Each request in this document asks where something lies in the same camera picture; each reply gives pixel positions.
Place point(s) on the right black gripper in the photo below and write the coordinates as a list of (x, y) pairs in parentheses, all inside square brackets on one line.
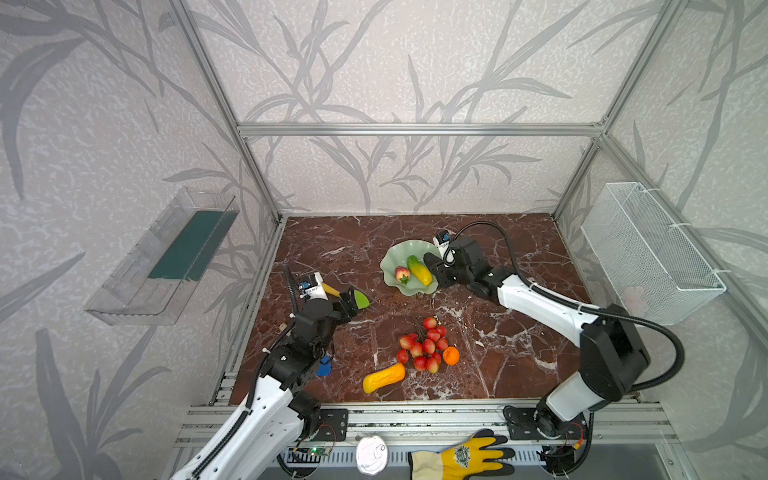
[(448, 273)]

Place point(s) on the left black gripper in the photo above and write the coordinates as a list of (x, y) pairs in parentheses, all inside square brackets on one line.
[(309, 308)]

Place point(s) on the green yellow fake mango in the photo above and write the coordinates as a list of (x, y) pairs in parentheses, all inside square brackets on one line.
[(419, 270)]

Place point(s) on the red green fake peach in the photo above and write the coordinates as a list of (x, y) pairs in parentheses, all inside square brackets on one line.
[(402, 275)]

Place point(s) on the small orange fake tangerine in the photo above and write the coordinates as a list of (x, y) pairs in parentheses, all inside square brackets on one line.
[(451, 356)]

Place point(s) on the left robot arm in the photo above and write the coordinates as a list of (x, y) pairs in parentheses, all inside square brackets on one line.
[(276, 411)]

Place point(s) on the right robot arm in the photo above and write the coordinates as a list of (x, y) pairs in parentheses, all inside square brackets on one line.
[(612, 353)]

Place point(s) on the light green scalloped fruit bowl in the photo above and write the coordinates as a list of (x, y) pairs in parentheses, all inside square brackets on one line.
[(397, 258)]

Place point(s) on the yellow orange fake papaya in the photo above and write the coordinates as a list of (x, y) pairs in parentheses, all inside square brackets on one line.
[(382, 378)]

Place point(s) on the blue toy shovel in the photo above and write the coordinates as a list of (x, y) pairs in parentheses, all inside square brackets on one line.
[(324, 366)]

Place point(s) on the green toy shovel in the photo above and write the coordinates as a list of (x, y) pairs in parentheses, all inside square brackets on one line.
[(360, 299)]

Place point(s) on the white round tape roll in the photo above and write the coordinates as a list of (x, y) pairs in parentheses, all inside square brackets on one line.
[(371, 455)]

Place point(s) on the yellow black work glove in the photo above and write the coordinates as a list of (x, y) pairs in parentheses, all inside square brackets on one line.
[(483, 455)]

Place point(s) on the clear plastic wall bin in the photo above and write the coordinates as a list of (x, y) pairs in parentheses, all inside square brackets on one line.
[(153, 284)]

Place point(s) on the white wire mesh basket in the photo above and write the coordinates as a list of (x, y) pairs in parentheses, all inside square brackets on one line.
[(652, 265)]

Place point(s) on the aluminium front rail frame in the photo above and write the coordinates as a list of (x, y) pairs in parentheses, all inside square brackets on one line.
[(417, 425)]

